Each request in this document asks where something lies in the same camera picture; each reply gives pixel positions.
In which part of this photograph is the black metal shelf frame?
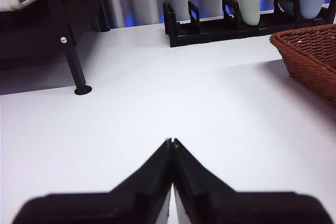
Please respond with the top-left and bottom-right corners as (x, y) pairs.
(0, 0), (111, 96)

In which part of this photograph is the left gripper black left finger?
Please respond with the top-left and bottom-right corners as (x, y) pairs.
(12, 137), (173, 224)

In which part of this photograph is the brown wicker basket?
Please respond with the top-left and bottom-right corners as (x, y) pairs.
(269, 24), (336, 109)

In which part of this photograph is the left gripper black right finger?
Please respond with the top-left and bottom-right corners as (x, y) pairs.
(172, 137), (332, 224)

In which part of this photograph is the black dish rack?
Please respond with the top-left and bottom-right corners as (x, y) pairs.
(162, 0), (336, 48)

